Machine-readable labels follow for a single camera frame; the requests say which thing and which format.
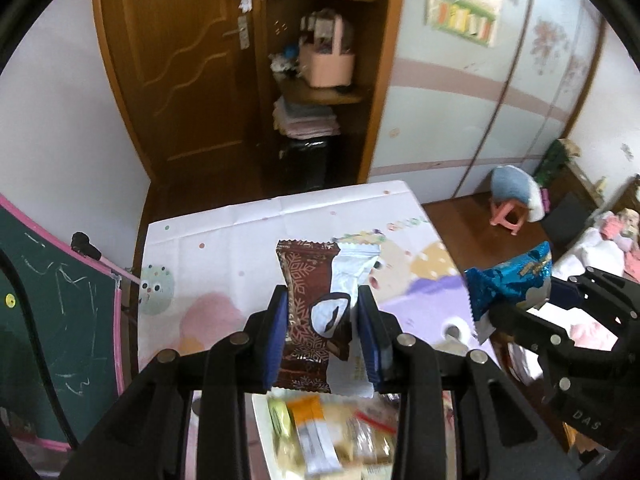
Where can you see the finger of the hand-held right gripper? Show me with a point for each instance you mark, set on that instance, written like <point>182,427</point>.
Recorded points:
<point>525,327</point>
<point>607,290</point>

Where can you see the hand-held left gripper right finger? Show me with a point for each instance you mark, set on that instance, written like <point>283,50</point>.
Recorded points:
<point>370,345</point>

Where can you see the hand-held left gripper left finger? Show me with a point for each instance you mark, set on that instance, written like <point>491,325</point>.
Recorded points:
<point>277,340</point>

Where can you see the blue foil snack packet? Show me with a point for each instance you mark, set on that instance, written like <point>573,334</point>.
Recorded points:
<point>505,280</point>

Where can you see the brown white snack packet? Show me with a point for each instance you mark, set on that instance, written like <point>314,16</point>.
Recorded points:
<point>300,280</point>

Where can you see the white plastic storage box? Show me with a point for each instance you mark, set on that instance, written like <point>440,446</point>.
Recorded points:
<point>260,430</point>

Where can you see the clear biscuit packet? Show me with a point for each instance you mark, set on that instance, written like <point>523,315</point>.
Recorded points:
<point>372,442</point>

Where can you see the orange white stick packet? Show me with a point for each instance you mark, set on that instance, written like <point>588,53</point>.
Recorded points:
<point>315,435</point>

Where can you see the white bedding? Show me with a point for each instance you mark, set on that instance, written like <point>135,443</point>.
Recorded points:
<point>590,247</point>

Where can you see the red strip snack packet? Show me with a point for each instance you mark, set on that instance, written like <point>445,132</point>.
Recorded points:
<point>375,417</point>

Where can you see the black square bag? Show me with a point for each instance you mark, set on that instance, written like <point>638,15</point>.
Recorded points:
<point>567,220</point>

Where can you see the pink plastic stool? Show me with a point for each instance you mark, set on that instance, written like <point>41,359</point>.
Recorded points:
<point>507,217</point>

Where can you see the printed pastel tablecloth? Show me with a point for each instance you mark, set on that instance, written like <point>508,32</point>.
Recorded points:
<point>225,240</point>

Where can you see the green cloth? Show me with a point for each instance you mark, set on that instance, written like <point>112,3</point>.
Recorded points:
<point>555,160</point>

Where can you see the pink stool with cushion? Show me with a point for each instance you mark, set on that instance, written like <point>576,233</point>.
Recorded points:
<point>512,185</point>

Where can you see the black bin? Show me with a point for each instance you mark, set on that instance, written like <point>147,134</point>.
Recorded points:
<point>305,162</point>

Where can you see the black chalkboard clip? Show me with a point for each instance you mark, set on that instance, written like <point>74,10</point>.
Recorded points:
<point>82,245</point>

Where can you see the stack of folded cloths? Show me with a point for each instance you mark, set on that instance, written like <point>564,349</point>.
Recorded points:
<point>307,120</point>

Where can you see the pink framed green chalkboard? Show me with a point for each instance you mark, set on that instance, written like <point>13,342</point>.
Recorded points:
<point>50,335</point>

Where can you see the floral sliding wardrobe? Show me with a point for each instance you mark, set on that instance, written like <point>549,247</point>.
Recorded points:
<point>450,110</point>

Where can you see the brown wooden corner shelf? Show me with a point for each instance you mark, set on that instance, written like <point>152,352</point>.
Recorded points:
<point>375,85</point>

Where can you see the yellow round magnet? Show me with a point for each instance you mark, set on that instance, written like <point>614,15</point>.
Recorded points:
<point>9,301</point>

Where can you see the small toy figures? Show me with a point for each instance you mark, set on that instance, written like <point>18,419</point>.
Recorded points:
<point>285,60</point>

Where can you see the brown wooden door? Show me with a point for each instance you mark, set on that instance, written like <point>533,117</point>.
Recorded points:
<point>175,60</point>

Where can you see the colourful wall poster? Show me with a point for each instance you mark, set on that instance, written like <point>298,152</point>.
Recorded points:
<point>465,5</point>

